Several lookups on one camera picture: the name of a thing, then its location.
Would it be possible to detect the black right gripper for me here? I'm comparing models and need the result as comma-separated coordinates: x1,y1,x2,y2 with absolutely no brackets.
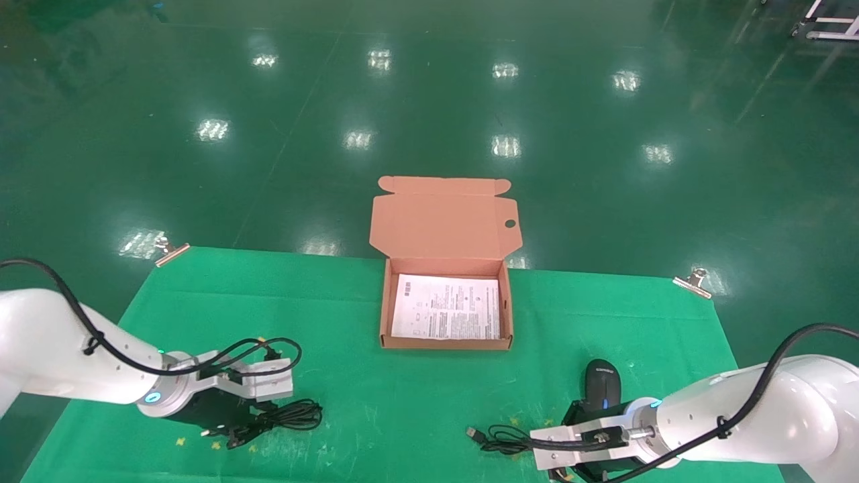
554,400,655,483

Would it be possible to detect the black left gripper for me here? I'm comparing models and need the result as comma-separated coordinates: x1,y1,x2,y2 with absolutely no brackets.
166,387,270,435

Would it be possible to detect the black data cable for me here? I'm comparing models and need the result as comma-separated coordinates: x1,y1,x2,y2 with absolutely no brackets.
201,399,323,450

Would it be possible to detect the black wired computer mouse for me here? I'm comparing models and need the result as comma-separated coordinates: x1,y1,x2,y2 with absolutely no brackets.
466,359,622,457

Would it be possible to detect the open brown cardboard box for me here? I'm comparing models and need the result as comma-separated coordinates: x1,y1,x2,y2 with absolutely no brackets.
369,176,521,351

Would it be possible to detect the metal mat clamp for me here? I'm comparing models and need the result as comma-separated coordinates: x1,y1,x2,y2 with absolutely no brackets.
153,233,191,268
673,268,713,299

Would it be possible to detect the green table mat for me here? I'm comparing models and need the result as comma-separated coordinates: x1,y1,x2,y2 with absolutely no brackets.
20,246,786,483

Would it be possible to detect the white printed paper sheet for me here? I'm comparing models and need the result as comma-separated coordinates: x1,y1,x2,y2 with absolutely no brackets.
391,273,501,341

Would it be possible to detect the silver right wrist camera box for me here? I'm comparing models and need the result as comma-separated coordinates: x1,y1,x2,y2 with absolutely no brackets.
530,416,640,471

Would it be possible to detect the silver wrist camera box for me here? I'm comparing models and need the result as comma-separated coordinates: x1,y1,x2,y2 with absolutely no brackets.
195,349,295,404
530,416,640,471

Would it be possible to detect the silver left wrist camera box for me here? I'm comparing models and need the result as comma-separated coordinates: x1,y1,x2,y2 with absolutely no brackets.
195,349,295,404

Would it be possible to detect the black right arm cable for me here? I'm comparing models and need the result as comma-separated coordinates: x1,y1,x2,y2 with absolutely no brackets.
537,323,859,483

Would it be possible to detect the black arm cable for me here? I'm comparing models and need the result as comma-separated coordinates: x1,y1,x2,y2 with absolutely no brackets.
0,258,303,378
537,323,859,483

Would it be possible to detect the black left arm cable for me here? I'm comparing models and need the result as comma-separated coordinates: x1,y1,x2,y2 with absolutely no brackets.
0,258,303,378

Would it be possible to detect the white metal cart frame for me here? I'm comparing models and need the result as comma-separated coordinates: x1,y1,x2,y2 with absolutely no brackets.
791,0,859,41

